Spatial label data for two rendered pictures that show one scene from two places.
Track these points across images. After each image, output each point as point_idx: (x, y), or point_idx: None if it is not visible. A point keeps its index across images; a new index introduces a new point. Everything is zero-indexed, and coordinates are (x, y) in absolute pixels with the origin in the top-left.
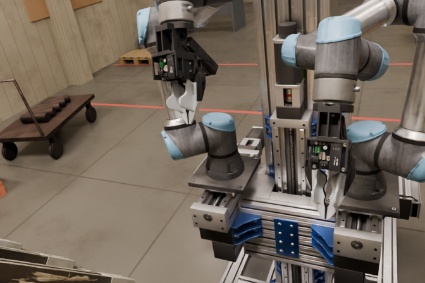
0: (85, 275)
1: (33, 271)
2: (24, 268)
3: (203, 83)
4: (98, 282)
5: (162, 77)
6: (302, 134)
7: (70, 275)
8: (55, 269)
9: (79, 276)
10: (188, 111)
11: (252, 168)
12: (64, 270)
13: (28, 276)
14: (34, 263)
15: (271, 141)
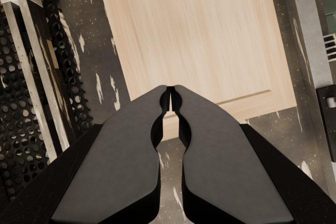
0: (40, 44)
1: (61, 111)
2: (63, 122)
3: (324, 212)
4: (36, 20)
5: None
6: None
7: (48, 66)
8: (50, 86)
9: (44, 53)
10: (163, 109)
11: None
12: (48, 76)
13: (64, 114)
14: (36, 101)
15: None
